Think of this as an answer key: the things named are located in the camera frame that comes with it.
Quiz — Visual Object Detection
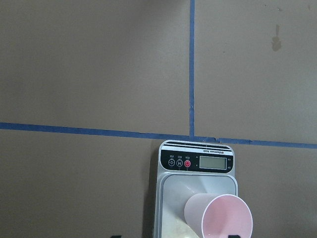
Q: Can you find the white digital kitchen scale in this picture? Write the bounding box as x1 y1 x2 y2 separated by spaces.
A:
153 140 238 238

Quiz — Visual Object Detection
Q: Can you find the pink plastic cup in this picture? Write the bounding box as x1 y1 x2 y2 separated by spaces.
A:
184 193 253 238

